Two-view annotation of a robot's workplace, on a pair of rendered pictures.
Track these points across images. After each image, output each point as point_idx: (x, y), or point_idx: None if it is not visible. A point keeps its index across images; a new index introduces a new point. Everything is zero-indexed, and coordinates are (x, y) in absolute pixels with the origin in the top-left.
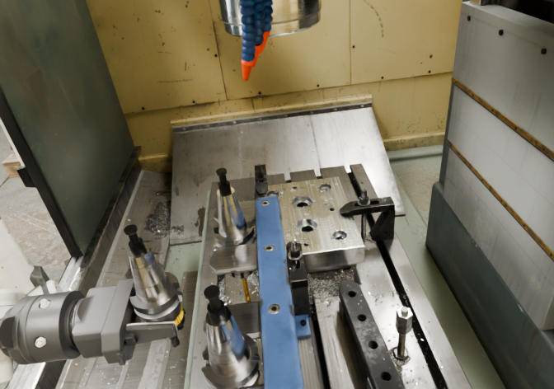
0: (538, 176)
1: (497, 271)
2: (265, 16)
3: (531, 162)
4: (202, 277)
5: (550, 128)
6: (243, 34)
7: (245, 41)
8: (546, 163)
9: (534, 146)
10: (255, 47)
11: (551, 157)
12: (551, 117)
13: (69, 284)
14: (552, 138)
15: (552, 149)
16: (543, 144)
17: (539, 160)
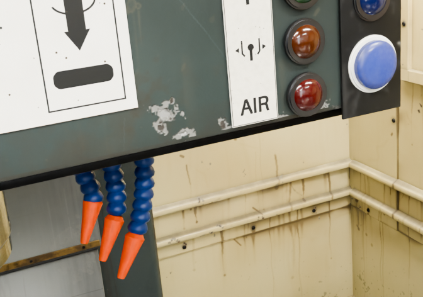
0: (32, 292)
1: None
2: (97, 181)
3: (13, 291)
4: None
5: (24, 239)
6: (150, 191)
7: (150, 201)
8: (35, 272)
9: (15, 269)
10: (123, 218)
11: (45, 258)
12: (19, 229)
13: None
14: (33, 244)
15: (40, 253)
16: (26, 258)
17: (24, 278)
